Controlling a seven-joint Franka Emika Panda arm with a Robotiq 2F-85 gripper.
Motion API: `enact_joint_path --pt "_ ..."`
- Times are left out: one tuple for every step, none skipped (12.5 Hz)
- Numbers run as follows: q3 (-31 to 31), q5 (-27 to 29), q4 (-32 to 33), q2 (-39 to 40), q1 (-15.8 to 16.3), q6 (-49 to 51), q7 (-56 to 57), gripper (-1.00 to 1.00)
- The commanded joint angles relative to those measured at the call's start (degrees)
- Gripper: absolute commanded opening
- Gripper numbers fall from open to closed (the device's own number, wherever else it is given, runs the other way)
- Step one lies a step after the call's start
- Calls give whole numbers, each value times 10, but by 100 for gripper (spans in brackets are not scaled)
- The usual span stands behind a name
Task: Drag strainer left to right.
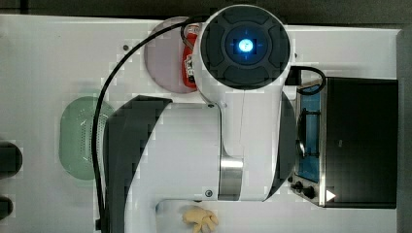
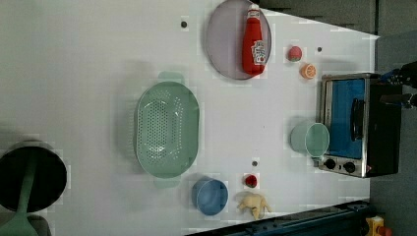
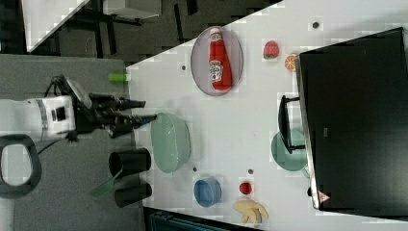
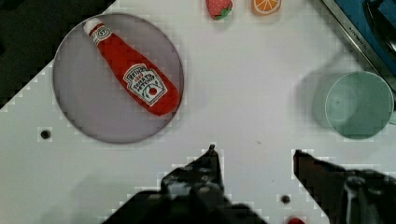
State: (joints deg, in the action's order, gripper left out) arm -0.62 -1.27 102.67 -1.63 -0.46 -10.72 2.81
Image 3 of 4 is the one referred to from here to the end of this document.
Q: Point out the grey oval plate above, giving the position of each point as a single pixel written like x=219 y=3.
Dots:
x=200 y=60

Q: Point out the green marker cylinder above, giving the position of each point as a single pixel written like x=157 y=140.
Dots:
x=116 y=77

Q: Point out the toy strawberry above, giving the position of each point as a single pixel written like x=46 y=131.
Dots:
x=271 y=50

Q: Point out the green plastic strainer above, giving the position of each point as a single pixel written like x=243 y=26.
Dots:
x=171 y=142

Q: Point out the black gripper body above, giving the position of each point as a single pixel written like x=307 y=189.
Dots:
x=96 y=111

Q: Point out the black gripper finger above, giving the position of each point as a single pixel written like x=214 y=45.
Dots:
x=131 y=104
x=142 y=119

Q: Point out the yellow toy banana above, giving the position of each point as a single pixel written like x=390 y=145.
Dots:
x=251 y=211

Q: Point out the green round plate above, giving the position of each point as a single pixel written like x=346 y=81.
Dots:
x=294 y=160

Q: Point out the blue plastic bowl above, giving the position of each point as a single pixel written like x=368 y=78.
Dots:
x=207 y=192

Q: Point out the toy orange slice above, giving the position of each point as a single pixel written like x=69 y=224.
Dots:
x=290 y=62

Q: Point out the black toaster oven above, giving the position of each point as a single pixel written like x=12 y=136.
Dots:
x=354 y=111

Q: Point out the small red toy tomato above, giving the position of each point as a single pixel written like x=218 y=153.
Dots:
x=245 y=188

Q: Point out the red ketchup bottle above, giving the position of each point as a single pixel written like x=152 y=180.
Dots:
x=219 y=65

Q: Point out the green spatula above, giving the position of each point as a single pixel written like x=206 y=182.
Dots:
x=104 y=188

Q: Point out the dark blue bin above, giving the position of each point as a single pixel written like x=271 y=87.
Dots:
x=165 y=222

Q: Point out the black cup with spatula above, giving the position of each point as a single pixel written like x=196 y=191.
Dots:
x=129 y=162

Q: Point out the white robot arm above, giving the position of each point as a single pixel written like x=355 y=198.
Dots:
x=67 y=114

